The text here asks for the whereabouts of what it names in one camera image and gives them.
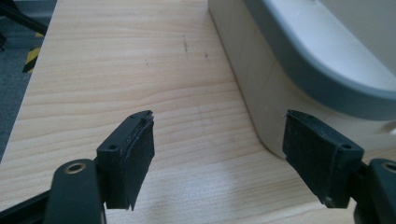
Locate black metal stand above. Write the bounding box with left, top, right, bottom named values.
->
left=0, top=0, right=50, bottom=52

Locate yellow and black striped tape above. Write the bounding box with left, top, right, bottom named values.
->
left=21, top=32, right=45, bottom=75

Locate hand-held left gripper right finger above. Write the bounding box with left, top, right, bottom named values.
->
left=282, top=109, right=365, bottom=209

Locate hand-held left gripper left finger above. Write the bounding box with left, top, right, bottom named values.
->
left=96, top=109, right=156, bottom=211

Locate white and grey appliance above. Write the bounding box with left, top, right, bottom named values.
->
left=207, top=0, right=396, bottom=159

